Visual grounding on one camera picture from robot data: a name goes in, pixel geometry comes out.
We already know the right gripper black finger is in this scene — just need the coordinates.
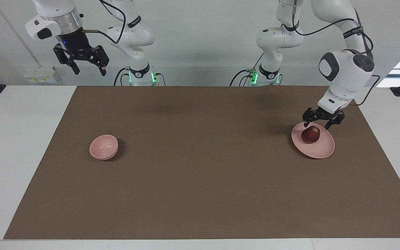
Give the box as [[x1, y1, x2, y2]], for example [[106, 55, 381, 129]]
[[53, 45, 81, 75], [89, 45, 110, 76]]

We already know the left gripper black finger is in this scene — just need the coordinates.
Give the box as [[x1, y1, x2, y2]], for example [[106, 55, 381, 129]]
[[325, 113, 345, 130], [302, 108, 320, 128]]

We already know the dark red apple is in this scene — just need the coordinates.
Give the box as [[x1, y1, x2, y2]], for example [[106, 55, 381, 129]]
[[301, 126, 321, 144]]

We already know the pink plate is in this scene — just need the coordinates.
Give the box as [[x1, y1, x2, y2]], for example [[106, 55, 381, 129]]
[[291, 122, 335, 159]]

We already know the pink bowl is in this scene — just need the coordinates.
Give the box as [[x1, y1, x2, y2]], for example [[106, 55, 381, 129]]
[[89, 135, 119, 160]]

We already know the brown table mat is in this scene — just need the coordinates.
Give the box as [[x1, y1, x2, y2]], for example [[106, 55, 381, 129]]
[[4, 86, 400, 240]]

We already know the black right arm base cable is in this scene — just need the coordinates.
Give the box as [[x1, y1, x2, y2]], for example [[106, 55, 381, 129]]
[[114, 68, 131, 86]]

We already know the black arm base cable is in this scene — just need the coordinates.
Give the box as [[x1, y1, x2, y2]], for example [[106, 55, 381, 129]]
[[230, 52, 266, 86], [114, 68, 131, 86]]

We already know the white wall socket box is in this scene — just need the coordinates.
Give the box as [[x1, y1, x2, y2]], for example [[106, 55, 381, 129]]
[[24, 67, 61, 84]]

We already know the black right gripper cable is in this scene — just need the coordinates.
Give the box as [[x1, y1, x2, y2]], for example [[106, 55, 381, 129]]
[[82, 0, 127, 44]]

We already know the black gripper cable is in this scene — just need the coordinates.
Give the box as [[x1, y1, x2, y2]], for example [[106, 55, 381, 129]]
[[291, 0, 381, 105], [82, 0, 127, 44]]

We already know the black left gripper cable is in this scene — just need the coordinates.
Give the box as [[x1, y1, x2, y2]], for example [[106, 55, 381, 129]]
[[291, 0, 381, 105]]

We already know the black left arm base cable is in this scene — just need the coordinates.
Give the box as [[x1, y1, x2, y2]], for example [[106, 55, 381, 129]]
[[230, 52, 266, 86]]

